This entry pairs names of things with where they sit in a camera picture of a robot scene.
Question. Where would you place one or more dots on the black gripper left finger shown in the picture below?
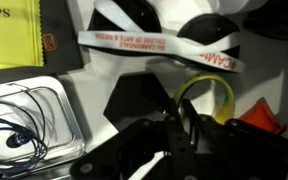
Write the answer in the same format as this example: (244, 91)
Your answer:
(144, 150)

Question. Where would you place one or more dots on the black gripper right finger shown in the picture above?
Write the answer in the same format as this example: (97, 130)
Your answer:
(244, 150)

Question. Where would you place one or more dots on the yellow rainbow silicone wristband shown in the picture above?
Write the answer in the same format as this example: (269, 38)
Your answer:
(225, 106)

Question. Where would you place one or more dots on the white open drawer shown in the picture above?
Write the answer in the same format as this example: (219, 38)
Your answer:
(94, 100)

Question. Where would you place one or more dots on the orange plastic object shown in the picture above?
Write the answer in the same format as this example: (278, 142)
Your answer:
(262, 118)

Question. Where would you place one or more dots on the black hexagon pad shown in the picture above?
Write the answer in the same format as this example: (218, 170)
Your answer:
(137, 96)

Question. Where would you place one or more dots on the clear plastic case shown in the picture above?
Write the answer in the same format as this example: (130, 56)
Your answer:
(60, 110)

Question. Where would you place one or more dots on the white wristband red print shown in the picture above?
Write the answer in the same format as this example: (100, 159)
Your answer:
(150, 43)

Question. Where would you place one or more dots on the black round sunglasses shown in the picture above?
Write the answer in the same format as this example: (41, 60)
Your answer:
(140, 13)

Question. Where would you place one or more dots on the black fabric pouch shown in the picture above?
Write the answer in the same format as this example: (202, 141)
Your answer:
(59, 23)

